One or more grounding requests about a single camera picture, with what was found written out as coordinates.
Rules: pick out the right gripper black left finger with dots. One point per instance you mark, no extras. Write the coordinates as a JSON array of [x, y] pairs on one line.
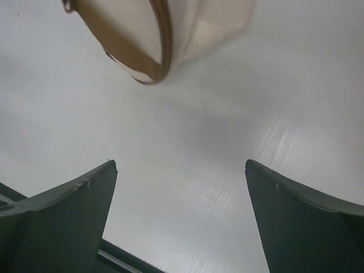
[[59, 230]]

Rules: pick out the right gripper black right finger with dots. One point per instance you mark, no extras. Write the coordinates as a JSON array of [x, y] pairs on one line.
[[303, 229]]

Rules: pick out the beige round mesh laundry bag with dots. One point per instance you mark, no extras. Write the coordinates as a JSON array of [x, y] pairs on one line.
[[150, 38]]

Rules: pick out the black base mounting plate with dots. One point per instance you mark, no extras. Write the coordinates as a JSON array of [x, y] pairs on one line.
[[110, 258]]

